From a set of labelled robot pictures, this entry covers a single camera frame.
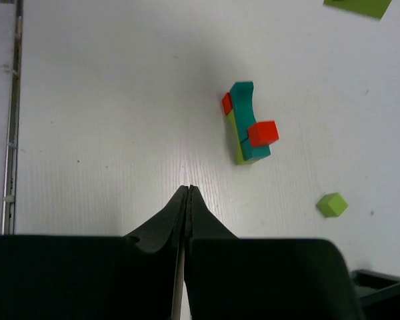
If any red cube block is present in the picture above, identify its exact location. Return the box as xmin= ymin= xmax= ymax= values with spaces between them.
xmin=221 ymin=92 xmax=233 ymax=116
xmin=247 ymin=121 xmax=279 ymax=147

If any teal cube block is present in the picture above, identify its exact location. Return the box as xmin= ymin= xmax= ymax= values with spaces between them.
xmin=241 ymin=139 xmax=271 ymax=161

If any teal arch block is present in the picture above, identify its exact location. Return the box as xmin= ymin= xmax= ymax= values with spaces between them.
xmin=229 ymin=81 xmax=256 ymax=142

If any small green cube block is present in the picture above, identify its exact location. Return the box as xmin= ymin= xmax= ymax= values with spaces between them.
xmin=316 ymin=193 xmax=348 ymax=218

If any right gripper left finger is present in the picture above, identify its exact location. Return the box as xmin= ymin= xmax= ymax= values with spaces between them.
xmin=0 ymin=186 xmax=189 ymax=319

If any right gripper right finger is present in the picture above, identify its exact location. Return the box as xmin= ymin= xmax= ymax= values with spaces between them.
xmin=184 ymin=186 xmax=363 ymax=319

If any long green block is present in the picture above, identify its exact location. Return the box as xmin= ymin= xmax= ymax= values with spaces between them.
xmin=226 ymin=110 xmax=257 ymax=165

